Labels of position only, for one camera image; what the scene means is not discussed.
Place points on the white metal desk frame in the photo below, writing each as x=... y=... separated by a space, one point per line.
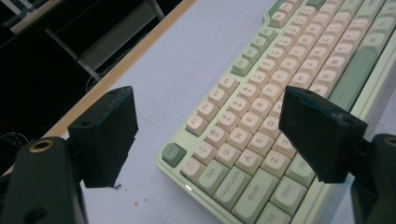
x=112 y=40

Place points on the green and pink keyboard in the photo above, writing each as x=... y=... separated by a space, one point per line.
x=264 y=109

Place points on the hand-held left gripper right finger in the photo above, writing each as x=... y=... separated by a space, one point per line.
x=320 y=137

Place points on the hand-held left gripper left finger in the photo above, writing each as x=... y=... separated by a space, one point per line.
x=106 y=140

